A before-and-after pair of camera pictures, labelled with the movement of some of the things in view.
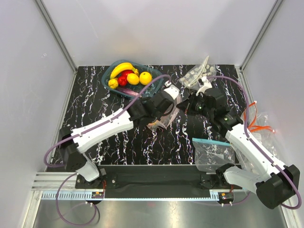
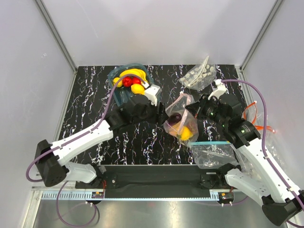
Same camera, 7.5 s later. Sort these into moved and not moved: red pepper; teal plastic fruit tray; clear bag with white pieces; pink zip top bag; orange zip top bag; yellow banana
Moved: teal plastic fruit tray; red pepper; yellow banana; pink zip top bag
Not moved: orange zip top bag; clear bag with white pieces
